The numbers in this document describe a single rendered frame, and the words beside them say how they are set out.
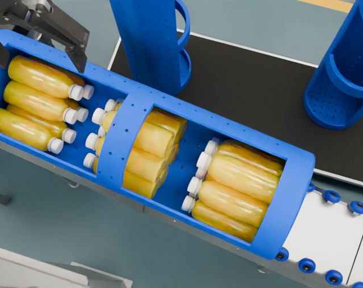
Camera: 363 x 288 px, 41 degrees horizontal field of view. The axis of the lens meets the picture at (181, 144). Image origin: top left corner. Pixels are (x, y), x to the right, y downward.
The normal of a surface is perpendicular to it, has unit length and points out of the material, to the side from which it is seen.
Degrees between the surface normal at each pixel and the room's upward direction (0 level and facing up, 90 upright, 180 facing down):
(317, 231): 0
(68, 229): 0
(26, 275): 0
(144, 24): 90
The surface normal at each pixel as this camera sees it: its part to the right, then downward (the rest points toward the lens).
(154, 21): 0.15, 0.95
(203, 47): -0.03, -0.28
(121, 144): -0.18, 0.07
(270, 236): -0.31, 0.43
